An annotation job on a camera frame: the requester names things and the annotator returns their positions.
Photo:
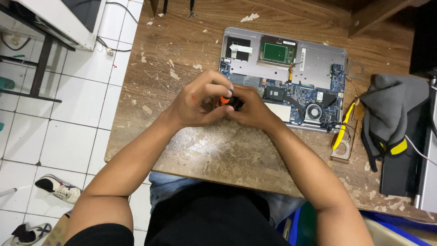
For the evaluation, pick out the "orange black screwdriver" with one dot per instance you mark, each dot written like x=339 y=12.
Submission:
x=226 y=100

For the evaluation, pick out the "opened silver laptop base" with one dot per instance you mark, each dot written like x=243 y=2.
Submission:
x=307 y=68

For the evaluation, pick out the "white blue sneaker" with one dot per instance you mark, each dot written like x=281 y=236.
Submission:
x=29 y=234
x=59 y=188

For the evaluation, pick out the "yellow plastic pry tool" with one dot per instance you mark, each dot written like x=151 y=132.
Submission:
x=344 y=124

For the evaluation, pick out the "metal tweezers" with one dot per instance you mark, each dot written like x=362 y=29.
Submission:
x=191 y=10

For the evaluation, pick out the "person's black shirt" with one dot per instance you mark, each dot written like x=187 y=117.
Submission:
x=211 y=218

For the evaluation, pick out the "white plug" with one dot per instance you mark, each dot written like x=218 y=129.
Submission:
x=109 y=51

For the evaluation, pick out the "silver laptop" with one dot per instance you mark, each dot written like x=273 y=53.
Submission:
x=428 y=170

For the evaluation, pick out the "black monitor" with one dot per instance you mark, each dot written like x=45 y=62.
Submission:
x=425 y=37

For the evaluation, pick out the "white appliance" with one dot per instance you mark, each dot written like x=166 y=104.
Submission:
x=58 y=20

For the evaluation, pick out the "black metal table frame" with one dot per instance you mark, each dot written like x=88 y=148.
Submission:
x=41 y=68

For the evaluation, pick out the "person's right hand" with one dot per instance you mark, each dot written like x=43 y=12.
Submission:
x=256 y=111

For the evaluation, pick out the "wooden shelf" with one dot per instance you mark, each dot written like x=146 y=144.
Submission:
x=375 y=13

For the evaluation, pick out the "black flat laptop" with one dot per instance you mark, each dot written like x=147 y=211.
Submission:
x=399 y=174

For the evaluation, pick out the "person's right fingers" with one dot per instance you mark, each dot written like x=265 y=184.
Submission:
x=247 y=97

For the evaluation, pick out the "brown cardboard box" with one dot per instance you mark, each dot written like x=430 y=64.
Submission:
x=56 y=232

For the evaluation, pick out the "grey yellow black cloth bag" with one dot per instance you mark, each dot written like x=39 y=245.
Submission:
x=389 y=106

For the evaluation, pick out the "person's left hand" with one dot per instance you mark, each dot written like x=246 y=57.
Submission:
x=191 y=102

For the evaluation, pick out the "blue plastic bin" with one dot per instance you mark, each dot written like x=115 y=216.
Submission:
x=392 y=232

